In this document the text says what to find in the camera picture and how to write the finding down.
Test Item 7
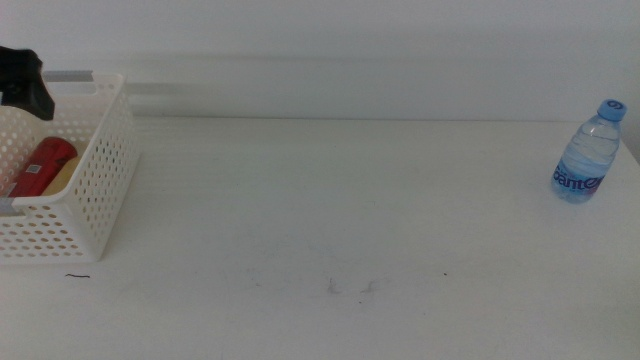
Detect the clear water bottle blue cap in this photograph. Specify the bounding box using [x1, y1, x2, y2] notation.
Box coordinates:
[550, 98, 628, 205]

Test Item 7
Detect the grey tape strip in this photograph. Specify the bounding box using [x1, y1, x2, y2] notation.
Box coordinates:
[0, 197, 24, 217]
[43, 70, 95, 84]

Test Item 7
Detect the yellow tea bottle white cap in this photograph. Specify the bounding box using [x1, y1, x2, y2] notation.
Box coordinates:
[40, 154, 84, 198]

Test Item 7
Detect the red soda can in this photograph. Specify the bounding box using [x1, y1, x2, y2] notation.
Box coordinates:
[6, 136, 79, 199]

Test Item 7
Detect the white perforated plastic basket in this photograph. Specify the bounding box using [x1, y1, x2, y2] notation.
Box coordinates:
[0, 72, 141, 265]

